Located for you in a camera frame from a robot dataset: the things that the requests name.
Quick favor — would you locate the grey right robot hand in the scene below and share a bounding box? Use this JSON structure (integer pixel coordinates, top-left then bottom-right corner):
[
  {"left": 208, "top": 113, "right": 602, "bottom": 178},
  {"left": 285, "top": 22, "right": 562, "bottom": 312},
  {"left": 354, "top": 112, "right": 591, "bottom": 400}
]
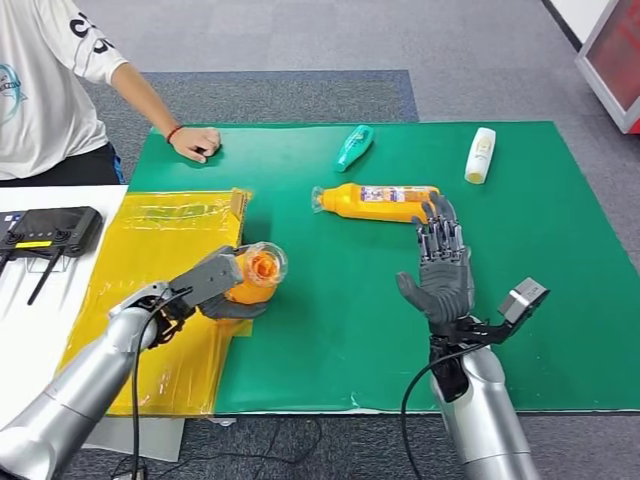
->
[{"left": 395, "top": 192, "right": 475, "bottom": 326}]

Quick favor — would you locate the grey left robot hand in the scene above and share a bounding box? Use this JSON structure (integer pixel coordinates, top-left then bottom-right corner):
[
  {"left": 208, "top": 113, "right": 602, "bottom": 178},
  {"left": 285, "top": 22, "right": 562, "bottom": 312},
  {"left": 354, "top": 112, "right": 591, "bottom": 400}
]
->
[{"left": 198, "top": 294, "right": 269, "bottom": 322}]

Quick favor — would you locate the orange detergent bottle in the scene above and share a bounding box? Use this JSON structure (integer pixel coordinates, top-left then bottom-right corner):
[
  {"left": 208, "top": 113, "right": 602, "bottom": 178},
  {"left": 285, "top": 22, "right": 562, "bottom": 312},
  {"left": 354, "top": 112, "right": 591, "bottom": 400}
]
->
[
  {"left": 310, "top": 183, "right": 441, "bottom": 225},
  {"left": 222, "top": 241, "right": 289, "bottom": 306}
]

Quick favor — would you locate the white plastic bottle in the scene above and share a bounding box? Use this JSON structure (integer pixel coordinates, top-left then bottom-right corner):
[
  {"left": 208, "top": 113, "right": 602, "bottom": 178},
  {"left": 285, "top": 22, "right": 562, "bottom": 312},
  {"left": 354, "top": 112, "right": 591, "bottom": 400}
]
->
[{"left": 464, "top": 127, "right": 497, "bottom": 185}]

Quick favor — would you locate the teal plastic bottle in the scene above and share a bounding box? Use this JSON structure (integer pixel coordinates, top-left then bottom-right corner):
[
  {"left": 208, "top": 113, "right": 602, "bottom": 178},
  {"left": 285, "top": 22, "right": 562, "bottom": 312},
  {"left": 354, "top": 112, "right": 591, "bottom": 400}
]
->
[{"left": 334, "top": 124, "right": 375, "bottom": 174}]

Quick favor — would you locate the green table mat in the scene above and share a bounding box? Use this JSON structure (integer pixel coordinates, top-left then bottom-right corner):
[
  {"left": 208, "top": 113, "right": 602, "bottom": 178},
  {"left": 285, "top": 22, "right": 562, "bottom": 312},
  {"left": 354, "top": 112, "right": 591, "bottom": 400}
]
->
[{"left": 127, "top": 121, "right": 640, "bottom": 415}]

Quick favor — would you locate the yellow plastic sheet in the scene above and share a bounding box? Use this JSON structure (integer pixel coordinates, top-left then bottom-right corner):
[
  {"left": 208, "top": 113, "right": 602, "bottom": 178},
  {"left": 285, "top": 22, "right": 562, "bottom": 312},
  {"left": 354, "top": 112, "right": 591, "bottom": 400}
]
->
[{"left": 54, "top": 189, "right": 254, "bottom": 419}]

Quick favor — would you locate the grey board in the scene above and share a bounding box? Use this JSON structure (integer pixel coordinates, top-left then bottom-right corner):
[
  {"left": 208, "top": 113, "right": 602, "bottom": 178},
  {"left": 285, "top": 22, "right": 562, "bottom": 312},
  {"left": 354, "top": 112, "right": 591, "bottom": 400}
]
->
[{"left": 82, "top": 417, "right": 186, "bottom": 463}]

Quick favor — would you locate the person's hand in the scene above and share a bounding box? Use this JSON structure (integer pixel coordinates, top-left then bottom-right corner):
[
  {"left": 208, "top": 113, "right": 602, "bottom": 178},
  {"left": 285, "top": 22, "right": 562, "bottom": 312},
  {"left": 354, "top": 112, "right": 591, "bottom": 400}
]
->
[{"left": 170, "top": 125, "right": 222, "bottom": 165}]

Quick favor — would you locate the black remote controller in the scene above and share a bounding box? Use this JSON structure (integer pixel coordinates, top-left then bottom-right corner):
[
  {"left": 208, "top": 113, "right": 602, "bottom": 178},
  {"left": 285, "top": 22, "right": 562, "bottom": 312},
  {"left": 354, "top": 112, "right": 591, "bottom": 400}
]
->
[{"left": 0, "top": 206, "right": 104, "bottom": 307}]

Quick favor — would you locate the red and white cabinet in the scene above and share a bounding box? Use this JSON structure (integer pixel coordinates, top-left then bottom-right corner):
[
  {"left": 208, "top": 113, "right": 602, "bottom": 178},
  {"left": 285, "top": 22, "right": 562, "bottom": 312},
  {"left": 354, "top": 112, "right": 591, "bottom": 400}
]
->
[{"left": 574, "top": 0, "right": 640, "bottom": 136}]

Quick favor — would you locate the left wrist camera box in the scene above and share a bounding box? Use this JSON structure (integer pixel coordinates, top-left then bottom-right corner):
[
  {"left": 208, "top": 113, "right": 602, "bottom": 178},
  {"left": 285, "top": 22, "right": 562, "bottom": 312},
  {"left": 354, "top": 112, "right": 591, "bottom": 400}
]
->
[{"left": 168, "top": 248, "right": 245, "bottom": 310}]

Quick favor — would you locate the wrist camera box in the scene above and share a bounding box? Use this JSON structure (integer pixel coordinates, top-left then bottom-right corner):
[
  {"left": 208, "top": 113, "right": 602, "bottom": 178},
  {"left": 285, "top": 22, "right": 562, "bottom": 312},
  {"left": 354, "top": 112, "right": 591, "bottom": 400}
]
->
[
  {"left": 497, "top": 277, "right": 550, "bottom": 327},
  {"left": 168, "top": 248, "right": 245, "bottom": 310}
]

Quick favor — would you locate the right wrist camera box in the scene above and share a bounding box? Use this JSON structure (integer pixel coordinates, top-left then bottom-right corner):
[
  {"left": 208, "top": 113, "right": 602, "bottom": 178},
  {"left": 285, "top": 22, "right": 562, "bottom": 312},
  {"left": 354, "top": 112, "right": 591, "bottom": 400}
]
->
[{"left": 497, "top": 277, "right": 550, "bottom": 327}]

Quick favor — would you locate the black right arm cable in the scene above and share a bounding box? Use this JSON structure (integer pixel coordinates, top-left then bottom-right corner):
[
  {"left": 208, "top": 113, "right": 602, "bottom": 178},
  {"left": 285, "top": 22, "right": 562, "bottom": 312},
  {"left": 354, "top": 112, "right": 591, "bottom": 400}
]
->
[{"left": 398, "top": 341, "right": 484, "bottom": 480}]

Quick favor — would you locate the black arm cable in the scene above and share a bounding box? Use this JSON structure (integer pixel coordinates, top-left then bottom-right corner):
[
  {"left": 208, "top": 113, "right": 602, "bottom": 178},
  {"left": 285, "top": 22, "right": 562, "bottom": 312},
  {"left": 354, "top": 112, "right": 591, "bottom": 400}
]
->
[
  {"left": 130, "top": 286, "right": 193, "bottom": 480},
  {"left": 398, "top": 341, "right": 484, "bottom": 480}
]

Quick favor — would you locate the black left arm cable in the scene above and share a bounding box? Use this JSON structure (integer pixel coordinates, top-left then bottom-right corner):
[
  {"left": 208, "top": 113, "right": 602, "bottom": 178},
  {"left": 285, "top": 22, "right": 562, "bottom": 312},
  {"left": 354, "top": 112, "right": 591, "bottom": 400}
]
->
[{"left": 130, "top": 286, "right": 193, "bottom": 480}]

